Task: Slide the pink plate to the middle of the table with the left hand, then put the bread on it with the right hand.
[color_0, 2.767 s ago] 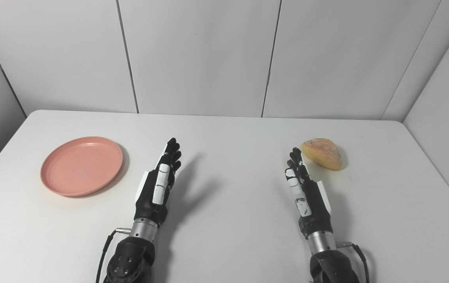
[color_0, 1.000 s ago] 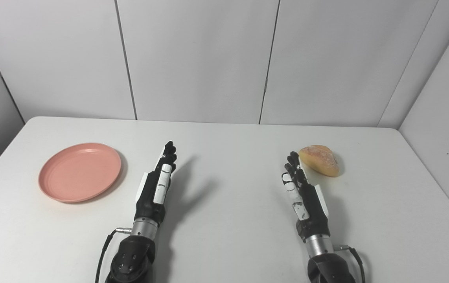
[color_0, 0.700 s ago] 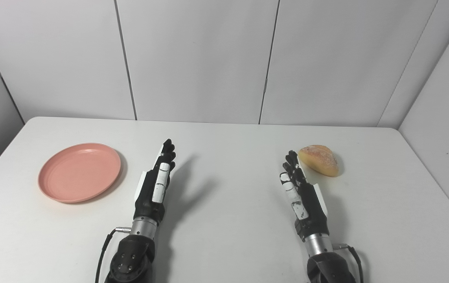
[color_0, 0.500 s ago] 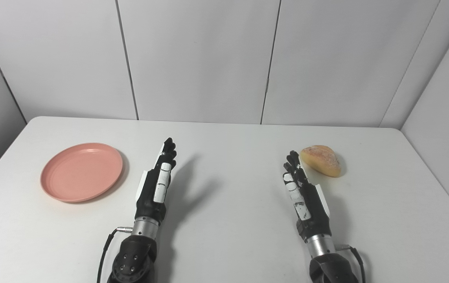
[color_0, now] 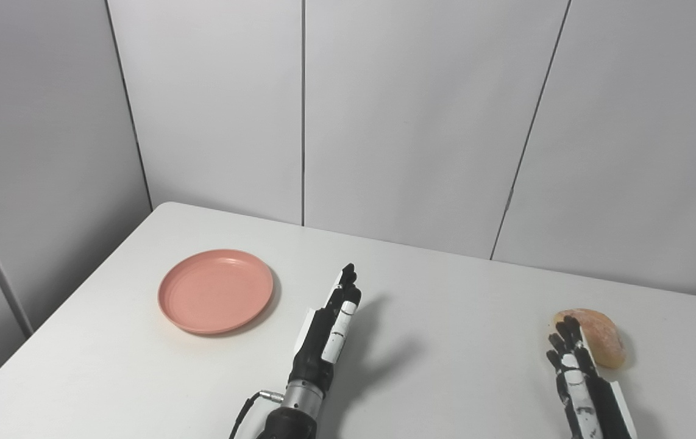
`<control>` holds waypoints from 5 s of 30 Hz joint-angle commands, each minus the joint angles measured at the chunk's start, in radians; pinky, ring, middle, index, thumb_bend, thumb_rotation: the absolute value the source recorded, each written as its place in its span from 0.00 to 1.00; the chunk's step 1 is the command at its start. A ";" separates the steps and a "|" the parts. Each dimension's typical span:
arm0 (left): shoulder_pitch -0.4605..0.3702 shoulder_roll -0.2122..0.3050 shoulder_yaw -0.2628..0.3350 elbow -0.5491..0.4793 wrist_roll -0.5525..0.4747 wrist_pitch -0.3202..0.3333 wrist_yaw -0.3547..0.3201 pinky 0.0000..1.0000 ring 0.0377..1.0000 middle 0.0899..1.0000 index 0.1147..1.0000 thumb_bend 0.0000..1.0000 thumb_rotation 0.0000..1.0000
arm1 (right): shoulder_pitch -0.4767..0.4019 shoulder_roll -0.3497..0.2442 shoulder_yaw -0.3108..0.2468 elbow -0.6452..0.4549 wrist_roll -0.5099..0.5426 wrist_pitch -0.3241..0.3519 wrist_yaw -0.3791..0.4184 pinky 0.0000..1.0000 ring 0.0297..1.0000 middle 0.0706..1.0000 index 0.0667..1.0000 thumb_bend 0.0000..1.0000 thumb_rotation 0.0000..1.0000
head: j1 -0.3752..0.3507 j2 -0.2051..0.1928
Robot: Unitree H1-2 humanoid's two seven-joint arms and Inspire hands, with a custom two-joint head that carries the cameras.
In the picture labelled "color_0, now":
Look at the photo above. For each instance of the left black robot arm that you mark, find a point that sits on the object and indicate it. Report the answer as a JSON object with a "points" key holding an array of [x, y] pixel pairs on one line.
{"points": [[290, 421]]}

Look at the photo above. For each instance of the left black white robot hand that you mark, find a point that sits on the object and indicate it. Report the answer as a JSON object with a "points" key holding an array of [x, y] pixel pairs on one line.
{"points": [[317, 347]]}

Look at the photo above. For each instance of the pink round plate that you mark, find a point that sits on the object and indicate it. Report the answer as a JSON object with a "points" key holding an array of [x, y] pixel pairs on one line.
{"points": [[214, 292]]}

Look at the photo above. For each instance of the golden bread roll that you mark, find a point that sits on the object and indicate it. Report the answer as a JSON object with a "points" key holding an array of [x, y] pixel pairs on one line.
{"points": [[601, 332]]}

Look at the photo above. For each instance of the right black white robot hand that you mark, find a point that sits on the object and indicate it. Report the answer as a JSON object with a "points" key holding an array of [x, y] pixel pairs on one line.
{"points": [[592, 402]]}

